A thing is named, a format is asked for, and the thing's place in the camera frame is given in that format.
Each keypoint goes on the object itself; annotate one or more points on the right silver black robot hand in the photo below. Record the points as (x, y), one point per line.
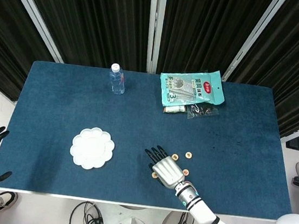
(168, 171)

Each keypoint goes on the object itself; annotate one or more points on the black and white sneaker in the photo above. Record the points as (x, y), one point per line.
(6, 199)

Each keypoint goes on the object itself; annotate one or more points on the small green orange packet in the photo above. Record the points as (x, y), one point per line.
(173, 109)

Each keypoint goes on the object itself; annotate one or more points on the clear bag with black contents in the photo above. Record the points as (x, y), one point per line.
(201, 111)

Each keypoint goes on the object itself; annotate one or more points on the white flower-shaped paint palette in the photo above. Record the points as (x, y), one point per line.
(92, 148)

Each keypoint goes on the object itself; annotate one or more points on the teal dishcloth package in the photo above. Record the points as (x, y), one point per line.
(193, 91)

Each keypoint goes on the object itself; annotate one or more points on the clear plastic water bottle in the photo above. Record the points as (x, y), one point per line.
(117, 82)

